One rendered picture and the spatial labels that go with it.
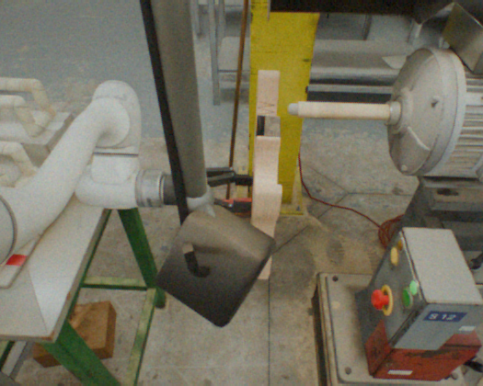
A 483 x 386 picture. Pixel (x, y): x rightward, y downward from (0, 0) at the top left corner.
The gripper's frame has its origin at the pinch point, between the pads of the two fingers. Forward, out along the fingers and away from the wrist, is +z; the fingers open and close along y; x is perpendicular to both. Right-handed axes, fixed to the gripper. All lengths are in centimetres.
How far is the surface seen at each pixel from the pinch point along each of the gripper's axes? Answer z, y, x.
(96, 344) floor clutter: -63, 14, -92
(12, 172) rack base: -64, -7, -5
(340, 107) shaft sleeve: 17.1, -7.0, 20.6
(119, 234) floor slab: -76, -52, -113
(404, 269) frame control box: 28.9, 20.8, 6.1
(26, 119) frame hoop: -56, -13, 8
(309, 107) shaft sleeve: 10.8, -6.8, 20.5
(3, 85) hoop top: -65, -22, 11
